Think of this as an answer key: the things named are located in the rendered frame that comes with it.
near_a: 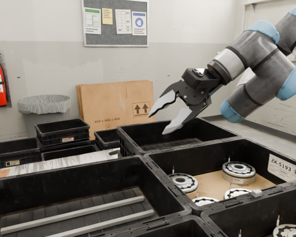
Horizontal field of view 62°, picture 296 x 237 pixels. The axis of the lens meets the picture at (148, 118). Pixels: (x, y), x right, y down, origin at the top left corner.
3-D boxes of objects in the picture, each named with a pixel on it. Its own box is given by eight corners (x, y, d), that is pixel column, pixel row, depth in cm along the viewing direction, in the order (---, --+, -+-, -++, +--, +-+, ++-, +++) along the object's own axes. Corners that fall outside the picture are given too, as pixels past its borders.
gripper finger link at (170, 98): (153, 121, 68) (183, 105, 67) (147, 116, 63) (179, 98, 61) (149, 111, 69) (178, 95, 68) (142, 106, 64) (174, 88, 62)
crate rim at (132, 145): (198, 121, 117) (198, 116, 116) (244, 142, 90) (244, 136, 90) (115, 131, 102) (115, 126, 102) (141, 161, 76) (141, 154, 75)
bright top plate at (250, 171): (242, 161, 87) (242, 159, 87) (262, 174, 78) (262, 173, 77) (216, 164, 84) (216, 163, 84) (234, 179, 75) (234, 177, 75)
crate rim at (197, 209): (244, 143, 90) (245, 136, 89) (328, 182, 63) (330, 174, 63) (141, 161, 76) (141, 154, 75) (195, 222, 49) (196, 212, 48)
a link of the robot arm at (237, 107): (248, 48, 104) (209, 107, 71) (269, 28, 96) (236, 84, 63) (268, 67, 104) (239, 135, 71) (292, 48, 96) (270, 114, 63)
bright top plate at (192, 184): (188, 172, 79) (188, 170, 79) (204, 189, 70) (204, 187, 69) (158, 177, 76) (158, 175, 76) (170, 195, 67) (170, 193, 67)
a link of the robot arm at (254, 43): (288, 37, 56) (262, 11, 58) (250, 69, 57) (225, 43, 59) (276, 48, 64) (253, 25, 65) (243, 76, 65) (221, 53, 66)
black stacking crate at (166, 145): (196, 140, 119) (198, 117, 116) (240, 166, 93) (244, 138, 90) (116, 153, 105) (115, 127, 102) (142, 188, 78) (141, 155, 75)
